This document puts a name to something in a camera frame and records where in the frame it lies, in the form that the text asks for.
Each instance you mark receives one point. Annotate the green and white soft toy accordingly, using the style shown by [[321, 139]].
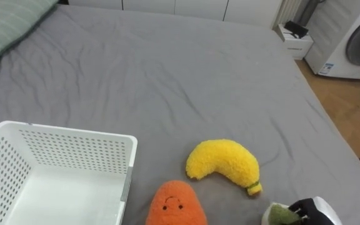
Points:
[[278, 215]]

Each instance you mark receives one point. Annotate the white cabinet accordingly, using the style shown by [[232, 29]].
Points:
[[173, 9]]

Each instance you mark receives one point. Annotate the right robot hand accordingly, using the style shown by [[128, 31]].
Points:
[[316, 214]]

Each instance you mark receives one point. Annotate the green pillow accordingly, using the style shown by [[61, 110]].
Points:
[[2, 25]]

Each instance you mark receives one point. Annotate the grey bed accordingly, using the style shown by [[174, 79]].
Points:
[[173, 78]]

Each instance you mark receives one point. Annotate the white cardboard box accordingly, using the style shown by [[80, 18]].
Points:
[[295, 43]]

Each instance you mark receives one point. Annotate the white washing machine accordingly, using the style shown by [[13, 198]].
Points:
[[345, 40]]

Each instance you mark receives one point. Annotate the orange carrot soft toy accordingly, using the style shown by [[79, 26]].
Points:
[[175, 204]]

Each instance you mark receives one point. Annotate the white perforated plastic basket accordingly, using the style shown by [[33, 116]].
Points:
[[58, 187]]

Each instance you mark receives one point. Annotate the black device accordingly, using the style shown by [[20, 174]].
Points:
[[296, 29]]

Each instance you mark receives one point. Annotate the yellow banana soft toy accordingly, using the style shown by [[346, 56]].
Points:
[[227, 159]]

